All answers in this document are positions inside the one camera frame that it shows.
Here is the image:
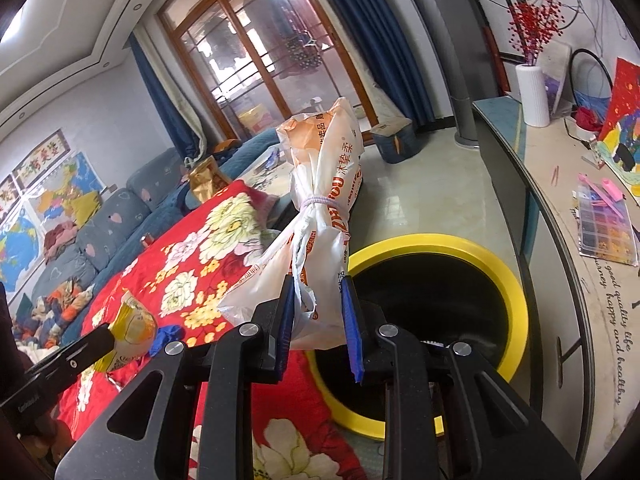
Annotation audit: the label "yellow snack wrapper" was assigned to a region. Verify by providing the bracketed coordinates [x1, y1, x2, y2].
[93, 292, 157, 373]

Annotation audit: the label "white orange plastic bag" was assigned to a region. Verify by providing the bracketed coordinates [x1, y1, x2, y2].
[219, 98, 363, 350]

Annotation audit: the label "yellow rimmed black trash bin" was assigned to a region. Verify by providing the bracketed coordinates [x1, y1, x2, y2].
[307, 233, 528, 440]

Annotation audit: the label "pile of colourful clothes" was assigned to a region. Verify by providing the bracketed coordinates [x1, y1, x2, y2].
[12, 280, 94, 349]

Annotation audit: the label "blue crumpled plastic bag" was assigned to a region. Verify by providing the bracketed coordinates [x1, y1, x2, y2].
[149, 324, 186, 358]

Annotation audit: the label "red floral blanket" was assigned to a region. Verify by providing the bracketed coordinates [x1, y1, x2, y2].
[73, 181, 366, 479]

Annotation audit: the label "world map poster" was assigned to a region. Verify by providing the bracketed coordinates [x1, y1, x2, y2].
[1, 202, 43, 297]

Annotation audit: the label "small metal can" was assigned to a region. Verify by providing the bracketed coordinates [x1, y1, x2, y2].
[140, 233, 153, 248]

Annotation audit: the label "framed embroidery picture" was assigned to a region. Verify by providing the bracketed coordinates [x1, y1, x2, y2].
[12, 129, 70, 191]
[0, 176, 20, 221]

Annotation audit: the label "china map poster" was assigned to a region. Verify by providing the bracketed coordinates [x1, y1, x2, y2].
[27, 152, 105, 231]

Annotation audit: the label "gold foil gift bag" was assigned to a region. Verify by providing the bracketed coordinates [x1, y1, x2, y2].
[188, 156, 231, 204]

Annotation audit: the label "blue sofa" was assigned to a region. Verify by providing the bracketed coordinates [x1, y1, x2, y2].
[12, 127, 281, 348]

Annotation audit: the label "grey coffee table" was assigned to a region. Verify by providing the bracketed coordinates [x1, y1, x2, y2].
[240, 144, 297, 231]

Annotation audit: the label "long tv cabinet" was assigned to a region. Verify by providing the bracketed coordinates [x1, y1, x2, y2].
[473, 96, 639, 479]

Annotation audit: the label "bead organizer box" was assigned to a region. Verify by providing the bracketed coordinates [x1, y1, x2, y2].
[574, 182, 639, 266]

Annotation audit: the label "blue left curtain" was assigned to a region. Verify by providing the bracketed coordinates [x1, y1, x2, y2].
[129, 27, 207, 164]

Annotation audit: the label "blue curtain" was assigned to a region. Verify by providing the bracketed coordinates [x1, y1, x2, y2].
[129, 27, 207, 164]
[331, 0, 435, 131]

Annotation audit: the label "blue storage stool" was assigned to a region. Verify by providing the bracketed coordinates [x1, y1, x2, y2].
[370, 117, 421, 164]

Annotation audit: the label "colourful painting canvas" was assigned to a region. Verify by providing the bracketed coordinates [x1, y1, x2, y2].
[596, 58, 640, 188]

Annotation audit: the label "white ribbed vase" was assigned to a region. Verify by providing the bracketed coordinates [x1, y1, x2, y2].
[515, 64, 551, 128]

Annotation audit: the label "wooden framed glass door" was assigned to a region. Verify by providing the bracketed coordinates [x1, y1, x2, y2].
[157, 0, 378, 140]

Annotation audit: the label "black hoop basket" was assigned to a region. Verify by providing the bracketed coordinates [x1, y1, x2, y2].
[567, 48, 613, 122]

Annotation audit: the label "grey standing air conditioner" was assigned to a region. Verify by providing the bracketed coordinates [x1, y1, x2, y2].
[413, 0, 499, 148]

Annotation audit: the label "blue right curtain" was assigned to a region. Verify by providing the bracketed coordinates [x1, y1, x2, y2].
[331, 0, 435, 131]

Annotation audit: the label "red berry branches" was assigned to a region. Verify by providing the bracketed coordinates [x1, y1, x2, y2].
[509, 0, 565, 66]

